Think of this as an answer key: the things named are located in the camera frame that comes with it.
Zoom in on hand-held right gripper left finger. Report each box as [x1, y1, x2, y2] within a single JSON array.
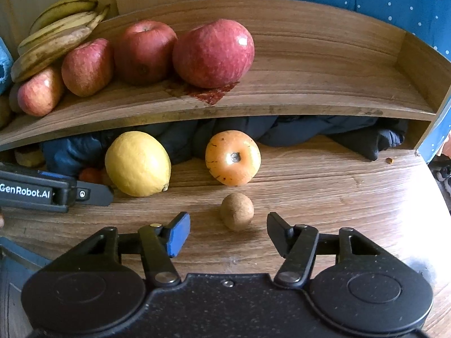
[[70, 212, 191, 287]]

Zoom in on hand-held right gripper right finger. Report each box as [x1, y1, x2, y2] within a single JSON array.
[[267, 212, 388, 287]]

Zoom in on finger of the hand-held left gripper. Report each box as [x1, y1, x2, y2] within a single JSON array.
[[76, 180, 114, 207]]

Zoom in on red cherry tomato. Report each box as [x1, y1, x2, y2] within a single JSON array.
[[78, 167, 106, 185]]

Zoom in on small brown round fruit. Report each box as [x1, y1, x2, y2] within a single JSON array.
[[220, 193, 255, 232]]

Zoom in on yellow lemon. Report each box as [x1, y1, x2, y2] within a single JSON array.
[[105, 131, 172, 198]]

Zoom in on small striped yellow pepino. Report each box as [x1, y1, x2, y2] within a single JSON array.
[[205, 130, 262, 187]]

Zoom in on flat brown bread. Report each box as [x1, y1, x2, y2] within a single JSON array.
[[14, 146, 46, 168]]

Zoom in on red apple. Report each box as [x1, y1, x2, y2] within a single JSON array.
[[172, 19, 255, 89], [61, 38, 115, 98], [113, 20, 178, 86], [17, 64, 65, 117]]

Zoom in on dark blue jacket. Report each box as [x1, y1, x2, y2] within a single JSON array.
[[42, 114, 409, 178]]

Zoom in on crumpled light blue bag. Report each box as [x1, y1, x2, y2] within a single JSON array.
[[0, 39, 14, 95]]

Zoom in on yellow banana bunch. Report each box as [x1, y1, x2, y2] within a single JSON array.
[[10, 0, 111, 83]]

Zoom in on wooden desk shelf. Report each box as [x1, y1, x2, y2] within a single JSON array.
[[0, 0, 451, 152]]

